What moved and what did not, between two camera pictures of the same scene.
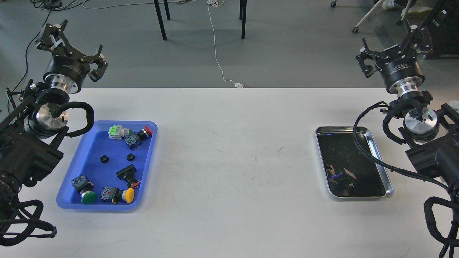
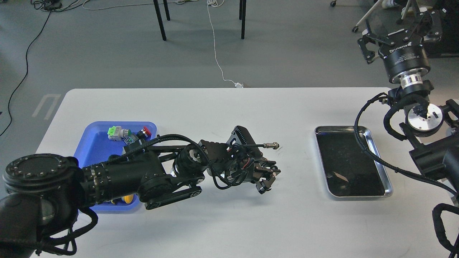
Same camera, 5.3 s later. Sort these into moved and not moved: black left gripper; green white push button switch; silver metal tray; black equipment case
Moved: black left gripper
Not moved: black equipment case; green white push button switch; silver metal tray
